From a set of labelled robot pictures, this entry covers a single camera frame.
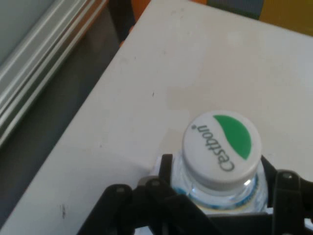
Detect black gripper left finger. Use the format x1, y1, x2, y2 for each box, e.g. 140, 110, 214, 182
77, 153, 209, 235

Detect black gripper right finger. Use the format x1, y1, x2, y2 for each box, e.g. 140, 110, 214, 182
259, 156, 313, 235

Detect clear water bottle green label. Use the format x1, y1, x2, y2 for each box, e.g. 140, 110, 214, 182
170, 110, 269, 215

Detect big grey building block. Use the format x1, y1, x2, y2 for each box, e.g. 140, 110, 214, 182
206, 0, 266, 22

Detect aluminium rail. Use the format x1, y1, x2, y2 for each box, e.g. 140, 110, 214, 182
0, 0, 109, 149

